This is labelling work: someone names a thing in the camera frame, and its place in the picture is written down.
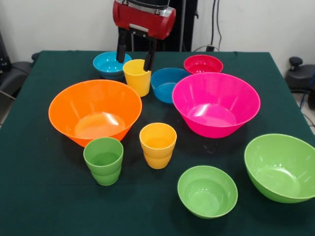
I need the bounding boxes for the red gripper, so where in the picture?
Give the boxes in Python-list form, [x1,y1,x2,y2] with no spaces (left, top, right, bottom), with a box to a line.
[112,0,177,72]

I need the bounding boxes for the small light blue bowl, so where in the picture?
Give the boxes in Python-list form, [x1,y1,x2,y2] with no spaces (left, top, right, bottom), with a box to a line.
[93,51,133,81]

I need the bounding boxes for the smooth yellow cup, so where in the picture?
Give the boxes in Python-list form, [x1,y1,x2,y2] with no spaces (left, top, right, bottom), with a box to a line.
[122,59,153,98]

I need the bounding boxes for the dark blue bowl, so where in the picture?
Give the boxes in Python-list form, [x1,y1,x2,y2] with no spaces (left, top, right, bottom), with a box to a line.
[150,67,191,104]

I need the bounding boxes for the small red bowl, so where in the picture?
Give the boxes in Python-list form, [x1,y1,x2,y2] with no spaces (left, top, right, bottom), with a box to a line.
[183,54,224,75]

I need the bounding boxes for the large orange bowl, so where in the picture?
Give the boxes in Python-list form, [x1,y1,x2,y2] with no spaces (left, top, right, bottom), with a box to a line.
[48,79,143,148]

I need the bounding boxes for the large pink bowl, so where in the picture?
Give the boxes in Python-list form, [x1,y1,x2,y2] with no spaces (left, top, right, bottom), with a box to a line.
[171,72,261,139]

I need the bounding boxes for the ridged yellow cup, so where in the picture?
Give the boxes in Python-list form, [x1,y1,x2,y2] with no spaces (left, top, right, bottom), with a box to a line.
[139,122,178,170]

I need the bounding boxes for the ridged green cup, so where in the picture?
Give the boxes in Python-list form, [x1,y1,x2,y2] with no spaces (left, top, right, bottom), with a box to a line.
[83,137,124,186]

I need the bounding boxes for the small green bowl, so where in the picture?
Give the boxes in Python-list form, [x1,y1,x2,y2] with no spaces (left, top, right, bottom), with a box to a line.
[177,165,239,219]

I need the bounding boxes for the dark green tablecloth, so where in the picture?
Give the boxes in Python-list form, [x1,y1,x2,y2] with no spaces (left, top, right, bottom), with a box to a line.
[0,50,315,236]

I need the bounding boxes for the large green bowl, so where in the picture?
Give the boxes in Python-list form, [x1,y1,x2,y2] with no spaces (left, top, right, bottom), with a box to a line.
[244,133,315,204]

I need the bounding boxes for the grey cable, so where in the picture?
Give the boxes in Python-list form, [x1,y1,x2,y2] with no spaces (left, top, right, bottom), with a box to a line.
[193,45,220,52]

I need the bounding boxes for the black wall cable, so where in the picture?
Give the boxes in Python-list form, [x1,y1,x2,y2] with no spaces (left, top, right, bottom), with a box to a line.
[210,0,216,48]
[217,0,222,50]

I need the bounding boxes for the blue cable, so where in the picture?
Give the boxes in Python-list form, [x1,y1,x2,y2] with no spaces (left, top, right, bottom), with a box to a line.
[299,73,315,109]

